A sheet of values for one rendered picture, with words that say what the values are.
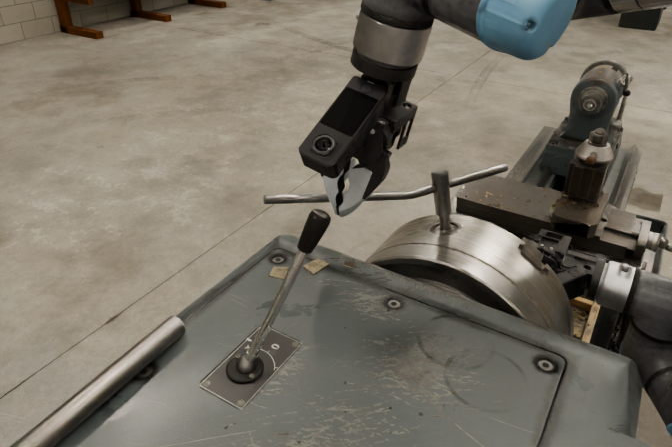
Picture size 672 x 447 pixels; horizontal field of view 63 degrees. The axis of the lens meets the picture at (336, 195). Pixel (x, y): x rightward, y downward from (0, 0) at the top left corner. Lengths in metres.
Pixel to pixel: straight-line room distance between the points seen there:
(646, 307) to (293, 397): 0.62
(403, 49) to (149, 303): 2.23
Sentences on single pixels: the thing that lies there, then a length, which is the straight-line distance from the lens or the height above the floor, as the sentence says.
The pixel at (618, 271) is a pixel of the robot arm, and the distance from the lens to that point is 0.98.
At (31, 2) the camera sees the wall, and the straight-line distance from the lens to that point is 7.81.
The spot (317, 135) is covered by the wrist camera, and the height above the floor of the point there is 1.43.
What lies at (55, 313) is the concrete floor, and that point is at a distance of 2.76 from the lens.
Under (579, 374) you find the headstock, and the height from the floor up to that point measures 1.25.
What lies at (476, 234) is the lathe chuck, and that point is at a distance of 0.77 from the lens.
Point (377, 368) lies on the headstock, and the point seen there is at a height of 1.25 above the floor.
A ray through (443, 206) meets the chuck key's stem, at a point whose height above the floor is 1.27.
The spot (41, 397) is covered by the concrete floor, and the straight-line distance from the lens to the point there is 2.41.
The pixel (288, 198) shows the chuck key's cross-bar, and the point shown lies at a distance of 0.67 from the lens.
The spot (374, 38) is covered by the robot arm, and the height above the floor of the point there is 1.52.
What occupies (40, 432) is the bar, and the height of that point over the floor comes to 1.28.
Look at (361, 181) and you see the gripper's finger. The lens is 0.64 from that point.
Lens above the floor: 1.65
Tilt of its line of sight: 30 degrees down
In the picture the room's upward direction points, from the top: straight up
